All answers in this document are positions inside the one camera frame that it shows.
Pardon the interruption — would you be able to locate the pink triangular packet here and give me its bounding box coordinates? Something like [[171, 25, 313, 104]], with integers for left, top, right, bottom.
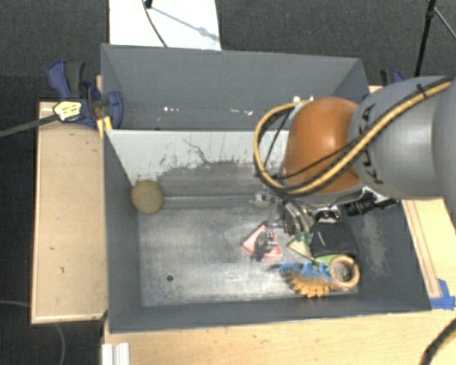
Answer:
[[242, 221, 284, 262]]

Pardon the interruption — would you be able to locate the cream triangular piece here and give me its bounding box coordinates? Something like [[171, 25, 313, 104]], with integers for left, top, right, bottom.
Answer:
[[287, 239, 313, 257]]

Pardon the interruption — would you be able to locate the black box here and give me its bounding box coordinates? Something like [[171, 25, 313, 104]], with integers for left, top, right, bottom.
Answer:
[[310, 221, 358, 259]]

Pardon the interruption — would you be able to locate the green round thing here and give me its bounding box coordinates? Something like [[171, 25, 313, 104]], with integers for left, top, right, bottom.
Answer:
[[313, 254, 342, 268]]

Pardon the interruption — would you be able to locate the grey metal bin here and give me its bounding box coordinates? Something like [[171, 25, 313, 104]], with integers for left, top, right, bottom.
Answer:
[[100, 43, 432, 332]]

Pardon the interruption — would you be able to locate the blue and orange spiky toy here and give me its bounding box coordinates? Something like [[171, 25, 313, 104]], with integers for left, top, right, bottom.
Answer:
[[277, 260, 350, 300]]

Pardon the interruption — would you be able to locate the tan ball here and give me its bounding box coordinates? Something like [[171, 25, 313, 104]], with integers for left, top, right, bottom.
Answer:
[[130, 179, 165, 216]]

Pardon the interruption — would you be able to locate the pale wood flat board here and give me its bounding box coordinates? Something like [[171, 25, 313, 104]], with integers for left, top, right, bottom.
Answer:
[[30, 98, 109, 325]]

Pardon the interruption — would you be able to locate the black cylinder on white bracket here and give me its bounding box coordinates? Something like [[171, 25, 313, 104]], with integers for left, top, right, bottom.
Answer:
[[344, 191, 399, 217]]

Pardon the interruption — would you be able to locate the pale wooden ring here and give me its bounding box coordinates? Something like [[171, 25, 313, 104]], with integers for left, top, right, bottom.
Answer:
[[328, 254, 362, 290]]

